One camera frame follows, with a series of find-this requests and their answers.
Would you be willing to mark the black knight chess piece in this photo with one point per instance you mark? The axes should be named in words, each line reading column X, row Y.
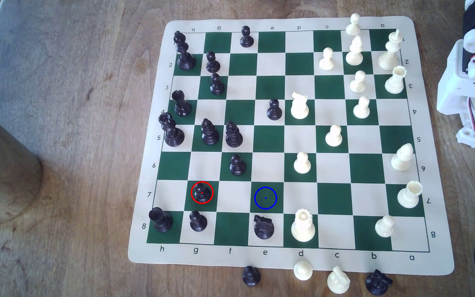
column 264, row 230
column 377, row 283

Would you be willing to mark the round wooden post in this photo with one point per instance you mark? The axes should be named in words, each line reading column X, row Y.
column 2, row 177

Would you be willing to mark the white king chess piece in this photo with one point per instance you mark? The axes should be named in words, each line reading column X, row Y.
column 389, row 60

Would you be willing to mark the black king chess piece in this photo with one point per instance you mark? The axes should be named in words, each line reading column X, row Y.
column 185, row 60

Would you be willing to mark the white knight chess piece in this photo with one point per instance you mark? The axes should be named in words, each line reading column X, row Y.
column 338, row 282
column 299, row 108

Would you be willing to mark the black queen chess piece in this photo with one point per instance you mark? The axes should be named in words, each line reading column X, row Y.
column 173, row 136

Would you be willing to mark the black rook chess piece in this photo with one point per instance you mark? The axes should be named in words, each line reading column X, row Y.
column 182, row 108
column 161, row 220

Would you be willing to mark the black bishop chess piece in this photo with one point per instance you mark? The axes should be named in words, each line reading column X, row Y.
column 234, row 138
column 210, row 136

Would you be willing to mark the white pawn chess piece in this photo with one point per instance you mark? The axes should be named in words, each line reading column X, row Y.
column 333, row 138
column 302, row 165
column 361, row 110
column 384, row 227
column 303, row 271
column 357, row 84
column 326, row 62
column 353, row 28

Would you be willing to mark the black pawn chess piece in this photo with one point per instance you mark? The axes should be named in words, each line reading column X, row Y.
column 274, row 112
column 217, row 86
column 198, row 222
column 237, row 167
column 212, row 65
column 251, row 277
column 246, row 40
column 203, row 194

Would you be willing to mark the white queen chess piece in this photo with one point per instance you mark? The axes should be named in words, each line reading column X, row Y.
column 302, row 231

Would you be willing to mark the white bishop chess piece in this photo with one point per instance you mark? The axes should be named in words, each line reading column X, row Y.
column 354, row 57
column 401, row 161

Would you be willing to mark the green and cream chess mat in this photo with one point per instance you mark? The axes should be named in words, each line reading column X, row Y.
column 270, row 140

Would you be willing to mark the white rook chess piece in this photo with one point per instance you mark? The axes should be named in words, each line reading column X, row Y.
column 395, row 84
column 408, row 197

